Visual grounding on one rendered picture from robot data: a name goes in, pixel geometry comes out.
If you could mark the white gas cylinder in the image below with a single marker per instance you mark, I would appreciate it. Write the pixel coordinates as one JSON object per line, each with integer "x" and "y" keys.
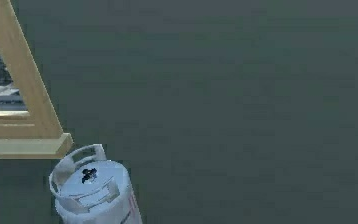
{"x": 97, "y": 196}

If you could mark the wooden framed window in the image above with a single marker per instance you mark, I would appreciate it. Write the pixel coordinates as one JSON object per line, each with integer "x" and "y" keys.
{"x": 27, "y": 100}

